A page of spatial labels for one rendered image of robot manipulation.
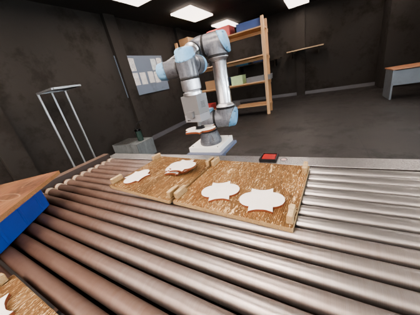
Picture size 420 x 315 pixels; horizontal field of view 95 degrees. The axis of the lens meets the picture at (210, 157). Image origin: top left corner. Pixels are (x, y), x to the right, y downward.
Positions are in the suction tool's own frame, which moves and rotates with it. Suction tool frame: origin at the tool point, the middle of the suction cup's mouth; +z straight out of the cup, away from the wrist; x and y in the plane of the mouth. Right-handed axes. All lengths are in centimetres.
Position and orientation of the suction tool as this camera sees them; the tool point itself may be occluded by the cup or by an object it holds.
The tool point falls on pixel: (200, 130)
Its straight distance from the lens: 83.1
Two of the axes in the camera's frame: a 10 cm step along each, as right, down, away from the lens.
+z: 1.9, 9.1, 3.7
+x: 6.0, -4.1, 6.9
